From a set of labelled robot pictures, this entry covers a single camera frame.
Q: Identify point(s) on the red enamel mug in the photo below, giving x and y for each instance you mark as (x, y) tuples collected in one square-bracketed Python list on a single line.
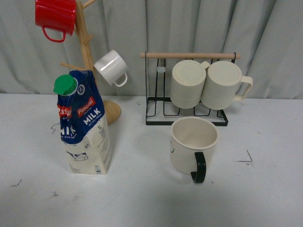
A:
[(57, 15)]

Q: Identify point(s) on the wooden mug tree stand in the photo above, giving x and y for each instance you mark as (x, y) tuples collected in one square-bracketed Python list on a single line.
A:
[(112, 109)]

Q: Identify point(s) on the black wire cup rack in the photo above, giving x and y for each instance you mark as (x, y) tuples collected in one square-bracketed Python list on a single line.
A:
[(159, 108)]

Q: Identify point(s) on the white hanging mug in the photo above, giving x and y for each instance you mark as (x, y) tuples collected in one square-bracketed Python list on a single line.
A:
[(112, 68)]

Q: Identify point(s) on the cream ribbed mug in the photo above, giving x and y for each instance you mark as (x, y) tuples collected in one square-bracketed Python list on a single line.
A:
[(188, 78), (224, 83)]

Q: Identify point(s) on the cream ribbed mug left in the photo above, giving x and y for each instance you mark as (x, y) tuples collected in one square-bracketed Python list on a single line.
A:
[(188, 78)]

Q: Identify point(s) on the smiley cup black handle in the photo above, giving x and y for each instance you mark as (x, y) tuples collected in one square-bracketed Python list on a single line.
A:
[(193, 144)]

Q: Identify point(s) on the cream ribbed mug right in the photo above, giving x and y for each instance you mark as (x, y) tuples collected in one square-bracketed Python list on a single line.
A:
[(224, 83)]

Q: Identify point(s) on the blue white milk carton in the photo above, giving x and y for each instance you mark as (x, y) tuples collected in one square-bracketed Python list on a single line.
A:
[(83, 123)]

